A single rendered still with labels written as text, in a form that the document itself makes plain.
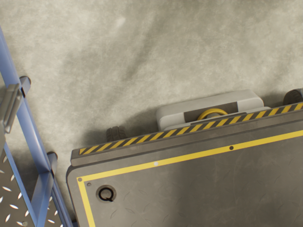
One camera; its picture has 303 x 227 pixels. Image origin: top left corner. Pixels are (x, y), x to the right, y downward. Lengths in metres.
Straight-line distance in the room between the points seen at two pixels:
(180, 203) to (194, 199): 0.03
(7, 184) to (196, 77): 0.59
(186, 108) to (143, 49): 0.19
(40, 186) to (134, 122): 0.32
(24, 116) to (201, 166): 0.44
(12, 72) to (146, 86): 0.35
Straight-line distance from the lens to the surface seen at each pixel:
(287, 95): 1.31
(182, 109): 1.20
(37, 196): 1.12
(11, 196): 0.96
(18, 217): 0.98
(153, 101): 1.30
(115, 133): 1.20
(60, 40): 1.26
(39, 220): 1.03
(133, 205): 1.05
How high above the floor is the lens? 1.24
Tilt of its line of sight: 71 degrees down
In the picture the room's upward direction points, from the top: 164 degrees clockwise
